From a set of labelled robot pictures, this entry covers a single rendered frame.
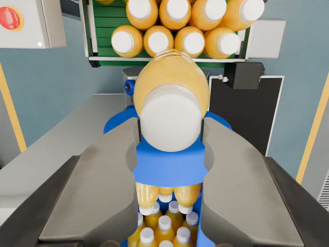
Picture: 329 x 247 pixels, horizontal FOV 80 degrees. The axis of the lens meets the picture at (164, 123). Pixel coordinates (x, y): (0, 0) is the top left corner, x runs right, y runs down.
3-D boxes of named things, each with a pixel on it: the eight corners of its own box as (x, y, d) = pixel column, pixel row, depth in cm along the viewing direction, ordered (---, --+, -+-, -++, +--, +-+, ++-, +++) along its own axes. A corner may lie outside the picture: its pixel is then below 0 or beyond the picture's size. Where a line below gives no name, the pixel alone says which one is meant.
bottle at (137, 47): (116, 39, 56) (97, 38, 39) (135, 22, 55) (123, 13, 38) (133, 60, 58) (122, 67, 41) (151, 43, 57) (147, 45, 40)
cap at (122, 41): (108, 40, 39) (106, 40, 38) (123, 26, 39) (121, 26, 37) (122, 56, 41) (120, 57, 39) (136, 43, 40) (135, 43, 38)
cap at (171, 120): (197, 143, 14) (199, 158, 12) (142, 140, 14) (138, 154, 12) (203, 89, 12) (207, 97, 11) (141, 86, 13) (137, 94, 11)
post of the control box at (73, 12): (118, 30, 136) (29, 8, 44) (117, 24, 135) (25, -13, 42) (124, 30, 136) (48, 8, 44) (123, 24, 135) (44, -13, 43)
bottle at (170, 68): (192, 95, 32) (216, 164, 14) (148, 93, 32) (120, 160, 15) (197, 48, 29) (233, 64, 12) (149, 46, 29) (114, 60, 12)
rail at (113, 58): (92, 59, 53) (88, 60, 50) (92, 56, 53) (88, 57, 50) (240, 61, 54) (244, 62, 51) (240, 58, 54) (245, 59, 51)
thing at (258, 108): (194, 220, 206) (197, 233, 192) (204, 72, 148) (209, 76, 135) (244, 219, 207) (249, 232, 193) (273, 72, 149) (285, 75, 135)
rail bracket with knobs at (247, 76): (214, 82, 61) (224, 89, 52) (217, 58, 58) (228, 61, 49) (246, 82, 61) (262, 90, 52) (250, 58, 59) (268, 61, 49)
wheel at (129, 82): (131, 97, 54) (137, 96, 55) (130, 80, 52) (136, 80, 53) (123, 94, 57) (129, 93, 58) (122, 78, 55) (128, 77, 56)
